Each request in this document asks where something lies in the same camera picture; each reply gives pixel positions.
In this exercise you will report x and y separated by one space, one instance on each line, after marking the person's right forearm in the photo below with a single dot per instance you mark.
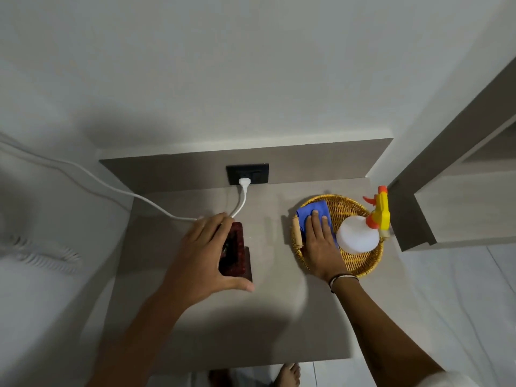
379 334

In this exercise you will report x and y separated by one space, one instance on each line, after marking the person's left hand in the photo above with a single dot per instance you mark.
197 266

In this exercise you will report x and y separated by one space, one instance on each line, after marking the black wall outlet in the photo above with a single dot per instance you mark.
258 173

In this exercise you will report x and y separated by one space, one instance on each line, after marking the white spray bottle yellow nozzle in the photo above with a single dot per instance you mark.
356 235

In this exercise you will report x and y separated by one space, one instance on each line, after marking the person's left forearm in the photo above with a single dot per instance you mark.
137 346

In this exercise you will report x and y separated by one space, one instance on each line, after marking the round wicker basket tray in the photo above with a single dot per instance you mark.
342 205

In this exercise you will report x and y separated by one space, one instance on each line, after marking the person's right foot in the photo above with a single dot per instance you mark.
288 376

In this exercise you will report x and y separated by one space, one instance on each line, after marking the blue cloth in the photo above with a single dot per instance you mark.
308 207

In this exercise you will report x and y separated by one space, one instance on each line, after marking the person's right hand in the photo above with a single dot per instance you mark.
322 249

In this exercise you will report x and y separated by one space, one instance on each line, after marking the grey cabinet unit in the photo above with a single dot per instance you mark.
463 213

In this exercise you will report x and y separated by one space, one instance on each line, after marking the dark red vase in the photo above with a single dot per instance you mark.
238 257

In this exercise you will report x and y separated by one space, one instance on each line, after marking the white shirt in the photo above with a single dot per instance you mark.
447 380

